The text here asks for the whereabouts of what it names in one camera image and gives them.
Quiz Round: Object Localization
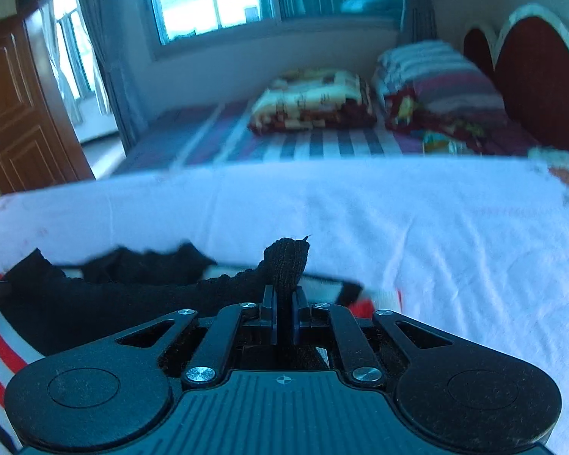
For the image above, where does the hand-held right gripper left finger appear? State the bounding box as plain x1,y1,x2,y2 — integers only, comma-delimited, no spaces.
115,285,280,386

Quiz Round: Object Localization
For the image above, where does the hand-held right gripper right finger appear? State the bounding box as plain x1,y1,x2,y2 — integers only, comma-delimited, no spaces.
293,289,456,383

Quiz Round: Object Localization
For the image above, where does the striped knit sweater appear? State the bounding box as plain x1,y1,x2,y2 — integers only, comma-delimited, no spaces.
0,236,402,455

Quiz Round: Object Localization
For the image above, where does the floral white bed sheet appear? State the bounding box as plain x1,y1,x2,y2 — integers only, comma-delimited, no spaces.
0,149,569,418

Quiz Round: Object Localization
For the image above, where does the striped mattress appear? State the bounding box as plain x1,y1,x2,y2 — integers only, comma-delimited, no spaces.
109,102,428,181

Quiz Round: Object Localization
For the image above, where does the folded printed blanket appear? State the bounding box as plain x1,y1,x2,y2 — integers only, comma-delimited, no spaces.
247,69,377,133

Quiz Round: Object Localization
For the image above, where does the red patterned blanket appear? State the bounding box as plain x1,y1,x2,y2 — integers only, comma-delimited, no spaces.
384,92,541,155

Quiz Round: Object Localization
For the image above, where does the striped pillow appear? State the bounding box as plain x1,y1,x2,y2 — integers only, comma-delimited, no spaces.
372,40,508,124

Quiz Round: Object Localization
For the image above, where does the grey curtain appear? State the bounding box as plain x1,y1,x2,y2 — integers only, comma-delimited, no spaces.
393,0,439,43
71,0,164,150

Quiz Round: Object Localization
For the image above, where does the sliding glass window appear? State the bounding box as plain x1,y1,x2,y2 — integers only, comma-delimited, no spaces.
142,0,409,50

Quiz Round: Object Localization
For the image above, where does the white sheer curtain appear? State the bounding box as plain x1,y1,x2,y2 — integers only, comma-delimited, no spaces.
38,0,110,124

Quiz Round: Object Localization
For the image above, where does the brown wooden door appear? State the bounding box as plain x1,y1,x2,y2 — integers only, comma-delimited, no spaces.
0,14,96,195

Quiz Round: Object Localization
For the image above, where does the teal cloth bundle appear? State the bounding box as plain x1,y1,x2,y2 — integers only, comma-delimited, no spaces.
340,0,404,14

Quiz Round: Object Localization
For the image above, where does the red and white headboard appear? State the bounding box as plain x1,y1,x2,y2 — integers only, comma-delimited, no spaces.
462,4,569,162

